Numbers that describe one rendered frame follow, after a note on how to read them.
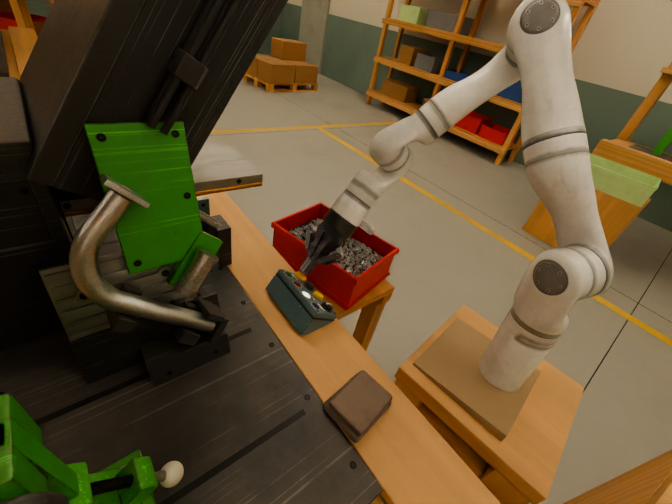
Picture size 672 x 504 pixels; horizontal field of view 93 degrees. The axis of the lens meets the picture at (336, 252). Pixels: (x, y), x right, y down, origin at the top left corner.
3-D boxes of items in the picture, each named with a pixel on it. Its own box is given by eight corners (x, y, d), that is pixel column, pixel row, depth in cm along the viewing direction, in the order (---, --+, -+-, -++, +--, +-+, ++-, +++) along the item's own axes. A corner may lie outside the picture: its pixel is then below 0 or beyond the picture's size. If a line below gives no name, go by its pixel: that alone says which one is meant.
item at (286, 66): (291, 80, 687) (295, 39, 642) (317, 91, 650) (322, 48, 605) (243, 80, 609) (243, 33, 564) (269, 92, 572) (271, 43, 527)
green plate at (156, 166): (191, 238, 60) (168, 117, 50) (207, 254, 54) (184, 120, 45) (120, 256, 53) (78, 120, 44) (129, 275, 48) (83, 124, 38)
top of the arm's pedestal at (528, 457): (458, 312, 92) (464, 303, 90) (574, 396, 77) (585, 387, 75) (393, 376, 72) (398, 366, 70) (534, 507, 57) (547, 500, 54)
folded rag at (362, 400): (354, 446, 51) (359, 438, 49) (320, 407, 54) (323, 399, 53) (391, 405, 57) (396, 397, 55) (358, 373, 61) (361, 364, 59)
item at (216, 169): (231, 157, 79) (231, 145, 77) (262, 186, 70) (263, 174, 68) (19, 178, 57) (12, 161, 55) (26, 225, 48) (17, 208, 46)
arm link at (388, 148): (360, 141, 68) (414, 93, 63) (380, 162, 75) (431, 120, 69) (371, 161, 64) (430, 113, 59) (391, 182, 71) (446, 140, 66)
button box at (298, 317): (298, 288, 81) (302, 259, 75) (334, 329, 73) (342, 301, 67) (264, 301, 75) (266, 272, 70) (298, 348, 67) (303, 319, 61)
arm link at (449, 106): (420, 114, 71) (412, 100, 63) (540, 15, 60) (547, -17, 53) (444, 147, 69) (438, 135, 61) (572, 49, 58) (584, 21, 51)
